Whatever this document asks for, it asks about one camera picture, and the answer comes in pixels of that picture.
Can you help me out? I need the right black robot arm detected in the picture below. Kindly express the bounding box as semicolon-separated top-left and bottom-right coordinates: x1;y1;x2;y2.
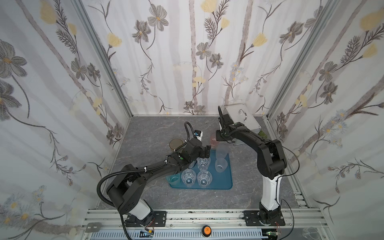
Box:
216;107;288;226

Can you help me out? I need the green small object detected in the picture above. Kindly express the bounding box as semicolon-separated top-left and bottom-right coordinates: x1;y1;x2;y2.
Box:
259;130;268;139

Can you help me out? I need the pink plastic cup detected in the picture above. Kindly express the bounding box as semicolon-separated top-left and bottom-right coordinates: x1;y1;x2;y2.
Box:
210;134;219;149

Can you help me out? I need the clear faceted glass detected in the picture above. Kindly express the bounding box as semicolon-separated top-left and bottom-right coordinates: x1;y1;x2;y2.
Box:
181;169;197;187
197;171;213;188
197;158;211;171

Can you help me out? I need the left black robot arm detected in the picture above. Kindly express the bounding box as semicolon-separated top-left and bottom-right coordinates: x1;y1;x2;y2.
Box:
97;130;211;240

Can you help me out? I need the teal plastic tray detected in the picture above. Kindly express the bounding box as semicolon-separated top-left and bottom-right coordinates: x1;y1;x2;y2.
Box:
166;151;233;190

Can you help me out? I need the frosted clear cup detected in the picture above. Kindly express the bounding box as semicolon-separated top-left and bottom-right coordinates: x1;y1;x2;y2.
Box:
215;158;228;173

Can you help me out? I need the silver aluminium case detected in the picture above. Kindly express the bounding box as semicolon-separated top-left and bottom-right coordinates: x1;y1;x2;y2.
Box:
223;104;261;141

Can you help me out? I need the aluminium mounting rail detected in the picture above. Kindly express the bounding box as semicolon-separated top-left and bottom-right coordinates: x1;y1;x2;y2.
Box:
79;209;334;240

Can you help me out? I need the yellow plastic tumbler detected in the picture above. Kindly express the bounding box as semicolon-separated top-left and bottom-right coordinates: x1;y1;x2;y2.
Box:
169;139;184;151

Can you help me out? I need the orange emergency button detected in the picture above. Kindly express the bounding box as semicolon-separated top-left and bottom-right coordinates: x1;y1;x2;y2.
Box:
202;225;212;238

